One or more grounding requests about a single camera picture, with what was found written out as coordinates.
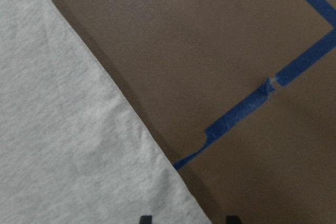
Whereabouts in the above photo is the grey cartoon print t-shirt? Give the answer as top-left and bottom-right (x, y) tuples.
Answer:
(1, 0), (209, 223)

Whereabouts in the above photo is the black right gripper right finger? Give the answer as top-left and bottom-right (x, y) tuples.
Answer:
(226, 216), (243, 224)

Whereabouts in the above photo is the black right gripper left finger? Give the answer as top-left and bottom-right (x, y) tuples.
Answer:
(139, 215), (152, 224)

